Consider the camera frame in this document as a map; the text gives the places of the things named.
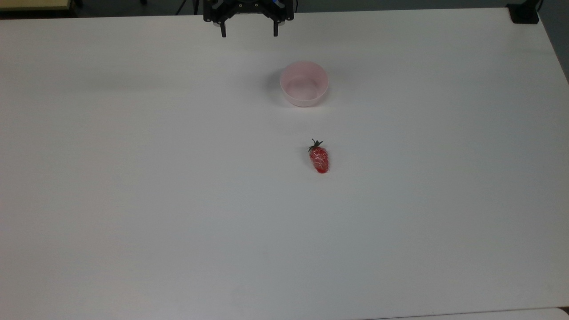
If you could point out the black tripod legs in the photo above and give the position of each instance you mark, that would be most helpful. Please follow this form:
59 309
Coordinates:
194 6

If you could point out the yellow wooden table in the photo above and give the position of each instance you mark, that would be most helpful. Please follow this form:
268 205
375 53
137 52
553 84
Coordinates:
33 4

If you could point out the pink plastic bowl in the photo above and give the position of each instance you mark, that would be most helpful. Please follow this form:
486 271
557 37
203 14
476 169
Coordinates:
304 85

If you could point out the black table clamp block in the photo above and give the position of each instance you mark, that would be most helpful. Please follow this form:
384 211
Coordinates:
523 13

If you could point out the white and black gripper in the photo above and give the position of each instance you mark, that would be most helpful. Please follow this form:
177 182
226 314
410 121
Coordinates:
249 6

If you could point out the red strawberry with green stem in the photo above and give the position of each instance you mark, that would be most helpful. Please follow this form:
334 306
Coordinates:
319 159

